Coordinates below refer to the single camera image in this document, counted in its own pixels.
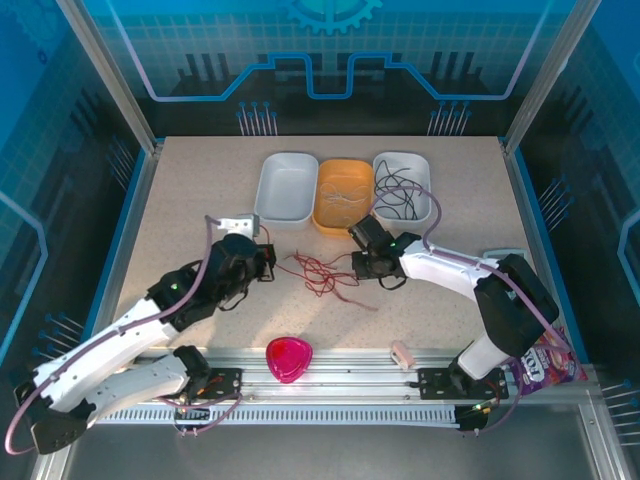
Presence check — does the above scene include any orange plastic bin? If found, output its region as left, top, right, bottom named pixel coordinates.
left=312, top=158, right=376, bottom=237

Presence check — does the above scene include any black cable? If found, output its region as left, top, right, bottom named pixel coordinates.
left=374, top=159, right=426, bottom=222

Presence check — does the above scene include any aluminium frame post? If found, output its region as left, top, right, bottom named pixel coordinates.
left=54, top=0, right=166, bottom=154
left=499, top=0, right=586, bottom=156

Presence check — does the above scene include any aluminium rail frame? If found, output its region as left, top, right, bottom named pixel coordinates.
left=29, top=347, right=634, bottom=480

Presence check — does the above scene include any white cable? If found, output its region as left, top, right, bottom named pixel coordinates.
left=319, top=182, right=369, bottom=224

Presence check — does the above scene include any red cable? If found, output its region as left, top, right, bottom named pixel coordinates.
left=257, top=225, right=379, bottom=312

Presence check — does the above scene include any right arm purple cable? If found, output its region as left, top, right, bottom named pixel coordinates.
left=369, top=185, right=571, bottom=436

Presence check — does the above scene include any aluminium table side rail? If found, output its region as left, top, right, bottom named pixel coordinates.
left=502, top=142, right=599, bottom=374
left=64, top=142, right=164, bottom=369

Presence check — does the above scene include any grey calculator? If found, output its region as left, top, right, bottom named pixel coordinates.
left=482, top=246, right=527, bottom=261

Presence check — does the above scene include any purple snack bag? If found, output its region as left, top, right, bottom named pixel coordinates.
left=507, top=327, right=589, bottom=389

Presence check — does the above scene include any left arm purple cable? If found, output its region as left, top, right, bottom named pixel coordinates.
left=4, top=214, right=244, bottom=455

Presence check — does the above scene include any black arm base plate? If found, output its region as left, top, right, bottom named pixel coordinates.
left=417, top=367, right=511, bottom=401
left=169, top=367, right=246, bottom=401

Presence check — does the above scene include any pink heart-shaped box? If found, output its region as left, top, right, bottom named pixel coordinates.
left=265, top=336, right=315, bottom=385

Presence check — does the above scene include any small pink white block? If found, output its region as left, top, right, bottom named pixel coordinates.
left=390, top=341, right=414, bottom=372

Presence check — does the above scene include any white slotted cable duct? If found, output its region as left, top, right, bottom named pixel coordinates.
left=94, top=403, right=459, bottom=426

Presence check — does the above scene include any white plastic bin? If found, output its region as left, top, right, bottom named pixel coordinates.
left=372, top=151, right=432, bottom=225
left=253, top=152, right=320, bottom=232

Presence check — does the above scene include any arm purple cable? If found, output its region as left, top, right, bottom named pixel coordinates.
left=369, top=185, right=571, bottom=436
left=4, top=214, right=244, bottom=455

